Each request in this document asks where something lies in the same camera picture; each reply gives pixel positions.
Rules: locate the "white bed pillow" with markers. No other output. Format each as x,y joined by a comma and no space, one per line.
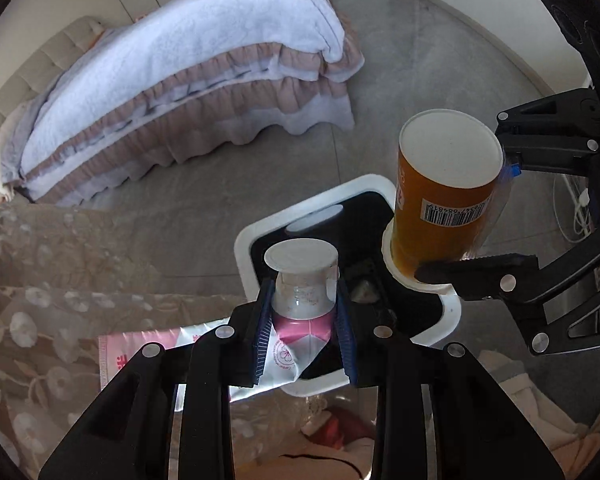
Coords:
7,160

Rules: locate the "beige floral tablecloth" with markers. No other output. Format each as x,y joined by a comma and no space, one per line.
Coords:
55,285

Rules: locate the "orange paper cup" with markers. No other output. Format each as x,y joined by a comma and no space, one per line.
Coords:
445,195

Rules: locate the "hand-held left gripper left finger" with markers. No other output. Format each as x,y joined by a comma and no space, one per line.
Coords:
262,330

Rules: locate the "pink plastic packet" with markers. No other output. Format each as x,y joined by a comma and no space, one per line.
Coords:
130,355

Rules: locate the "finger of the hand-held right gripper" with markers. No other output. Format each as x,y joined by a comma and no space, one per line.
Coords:
555,145
480,275

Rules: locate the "beige upholstered bed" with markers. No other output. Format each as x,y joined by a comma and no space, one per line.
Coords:
180,125

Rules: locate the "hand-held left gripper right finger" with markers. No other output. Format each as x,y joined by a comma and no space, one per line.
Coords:
344,345

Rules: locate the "white waste bin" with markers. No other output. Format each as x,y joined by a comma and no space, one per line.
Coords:
280,215

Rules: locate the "light quilted bed blanket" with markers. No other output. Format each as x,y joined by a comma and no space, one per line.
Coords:
180,35

